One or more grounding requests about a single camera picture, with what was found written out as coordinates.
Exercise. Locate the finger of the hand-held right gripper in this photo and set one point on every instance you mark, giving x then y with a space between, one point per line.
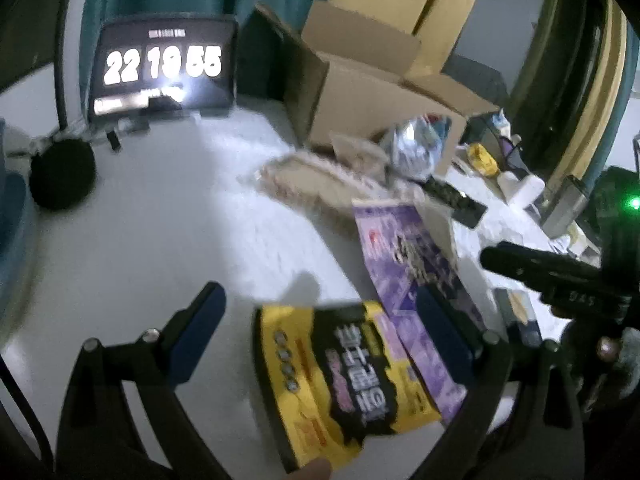
520 260

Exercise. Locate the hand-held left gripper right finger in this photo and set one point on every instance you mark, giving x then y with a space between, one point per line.
440 330

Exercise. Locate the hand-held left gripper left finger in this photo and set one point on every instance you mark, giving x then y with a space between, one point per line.
197 330

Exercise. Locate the purple snack packet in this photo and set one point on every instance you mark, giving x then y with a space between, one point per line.
400 260

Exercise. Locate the yellow black snack packet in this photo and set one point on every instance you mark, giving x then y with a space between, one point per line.
340 385

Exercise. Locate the foil snack packet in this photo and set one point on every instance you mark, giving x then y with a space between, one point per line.
415 145

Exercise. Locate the clear bag of snacks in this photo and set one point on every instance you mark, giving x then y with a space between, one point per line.
310 180

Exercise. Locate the brown cardboard box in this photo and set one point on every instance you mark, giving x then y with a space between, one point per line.
350 110

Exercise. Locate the person's right hand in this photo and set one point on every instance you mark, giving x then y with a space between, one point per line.
607 349

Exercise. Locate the person's left hand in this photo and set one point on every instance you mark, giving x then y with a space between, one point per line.
312 471

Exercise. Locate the steel thermos cup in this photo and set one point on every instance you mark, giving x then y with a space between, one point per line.
562 210

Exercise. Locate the white plastic holder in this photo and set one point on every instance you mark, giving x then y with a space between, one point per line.
522 189

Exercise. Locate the white tissue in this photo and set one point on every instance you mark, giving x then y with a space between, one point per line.
500 122

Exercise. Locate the grey radiator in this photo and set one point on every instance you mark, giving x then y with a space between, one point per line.
475 75

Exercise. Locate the narrow yellow curtain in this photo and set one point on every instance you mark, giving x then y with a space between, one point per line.
600 85

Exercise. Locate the narrow teal curtain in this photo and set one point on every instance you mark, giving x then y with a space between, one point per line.
627 85

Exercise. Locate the black round object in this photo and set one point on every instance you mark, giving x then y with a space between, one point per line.
62 175

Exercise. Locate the dark glass door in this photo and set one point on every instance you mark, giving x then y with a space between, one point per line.
500 20

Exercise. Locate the tablet with clock display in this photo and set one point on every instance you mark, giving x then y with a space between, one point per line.
125 37

